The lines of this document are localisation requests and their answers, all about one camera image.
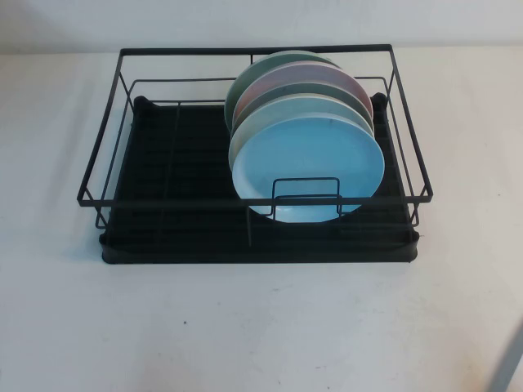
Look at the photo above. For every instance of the green plate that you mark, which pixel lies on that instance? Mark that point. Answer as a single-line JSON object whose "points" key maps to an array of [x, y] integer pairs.
{"points": [[241, 85]]}

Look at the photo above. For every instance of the light blue plate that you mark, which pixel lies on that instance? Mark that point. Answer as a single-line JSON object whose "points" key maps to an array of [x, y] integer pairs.
{"points": [[310, 155]]}

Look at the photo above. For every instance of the pink plate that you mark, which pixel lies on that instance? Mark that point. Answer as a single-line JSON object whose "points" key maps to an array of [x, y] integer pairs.
{"points": [[318, 75]]}

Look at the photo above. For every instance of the pale teal cream-rimmed plate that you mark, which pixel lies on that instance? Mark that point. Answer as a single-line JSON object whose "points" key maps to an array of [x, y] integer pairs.
{"points": [[294, 108]]}

